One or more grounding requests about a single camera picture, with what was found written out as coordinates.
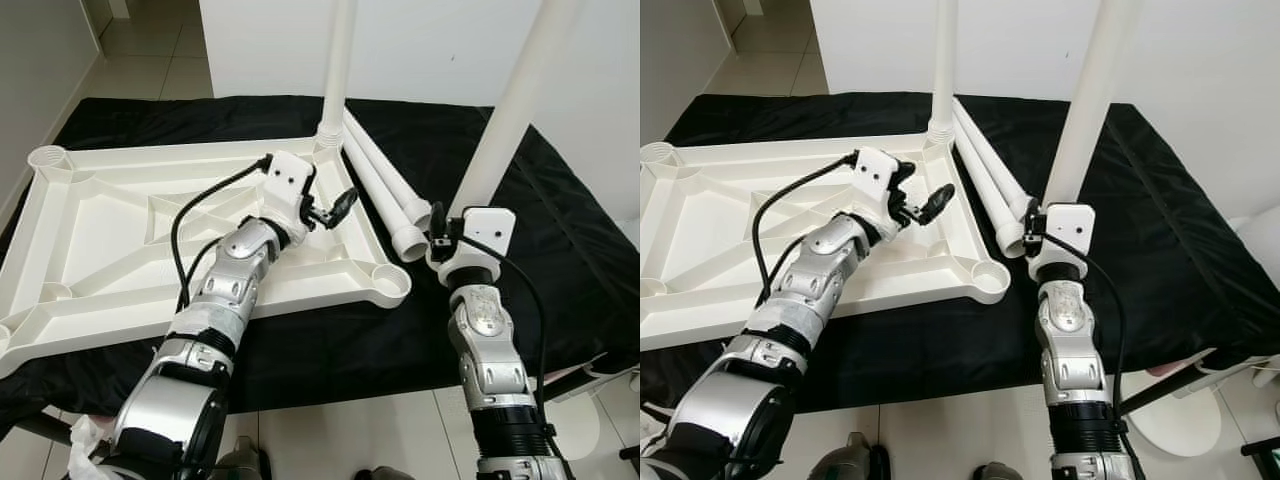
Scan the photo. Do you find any white plastic table leg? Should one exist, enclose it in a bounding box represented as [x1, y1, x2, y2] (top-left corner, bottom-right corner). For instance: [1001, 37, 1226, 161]
[950, 112, 1031, 259]
[927, 0, 961, 141]
[318, 0, 359, 146]
[340, 120, 433, 264]
[448, 0, 583, 219]
[343, 107, 434, 229]
[953, 97, 1037, 223]
[1040, 0, 1143, 206]

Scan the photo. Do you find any white plastic table top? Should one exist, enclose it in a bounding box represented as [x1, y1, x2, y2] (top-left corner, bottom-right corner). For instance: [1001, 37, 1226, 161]
[0, 135, 413, 379]
[640, 132, 1013, 353]

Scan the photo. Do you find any black table cloth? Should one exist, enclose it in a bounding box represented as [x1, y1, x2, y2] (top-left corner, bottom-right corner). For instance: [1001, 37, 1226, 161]
[0, 95, 641, 433]
[640, 92, 1280, 411]

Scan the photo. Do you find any white crumpled plastic sheet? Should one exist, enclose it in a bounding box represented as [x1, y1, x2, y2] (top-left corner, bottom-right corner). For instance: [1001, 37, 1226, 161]
[65, 415, 113, 473]

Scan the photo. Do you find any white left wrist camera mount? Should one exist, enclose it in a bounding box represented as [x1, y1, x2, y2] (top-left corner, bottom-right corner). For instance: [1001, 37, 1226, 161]
[855, 147, 913, 226]
[262, 152, 319, 229]

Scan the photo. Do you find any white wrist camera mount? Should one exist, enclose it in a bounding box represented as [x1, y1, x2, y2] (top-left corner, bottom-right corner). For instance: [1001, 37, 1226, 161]
[855, 147, 913, 226]
[428, 205, 517, 289]
[262, 152, 319, 229]
[1028, 203, 1098, 283]

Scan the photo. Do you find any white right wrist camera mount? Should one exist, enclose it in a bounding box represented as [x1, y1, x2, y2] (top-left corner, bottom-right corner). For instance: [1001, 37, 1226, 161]
[428, 205, 517, 289]
[1028, 203, 1098, 283]

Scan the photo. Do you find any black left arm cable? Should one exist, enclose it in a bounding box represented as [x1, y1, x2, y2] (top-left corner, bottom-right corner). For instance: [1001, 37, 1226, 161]
[750, 148, 863, 306]
[170, 153, 273, 313]

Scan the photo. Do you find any black metal frame bar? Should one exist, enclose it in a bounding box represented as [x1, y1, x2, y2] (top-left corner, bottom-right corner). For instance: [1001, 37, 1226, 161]
[1115, 350, 1216, 416]
[543, 362, 606, 401]

